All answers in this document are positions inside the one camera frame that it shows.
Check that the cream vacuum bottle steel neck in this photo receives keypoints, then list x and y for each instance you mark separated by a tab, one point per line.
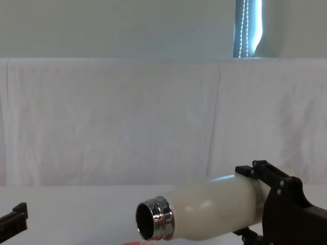
217	206

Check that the white draped backdrop cloth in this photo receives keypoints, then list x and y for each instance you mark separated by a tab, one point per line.
127	122

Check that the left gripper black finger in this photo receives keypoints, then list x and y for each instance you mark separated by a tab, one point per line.
18	219

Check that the white curtain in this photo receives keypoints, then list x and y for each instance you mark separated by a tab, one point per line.
107	25
296	25

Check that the white table cloth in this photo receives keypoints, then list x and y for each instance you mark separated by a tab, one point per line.
76	211

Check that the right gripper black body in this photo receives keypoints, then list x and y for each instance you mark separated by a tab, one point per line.
293	224

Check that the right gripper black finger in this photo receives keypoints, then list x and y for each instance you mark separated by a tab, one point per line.
251	238
273	176

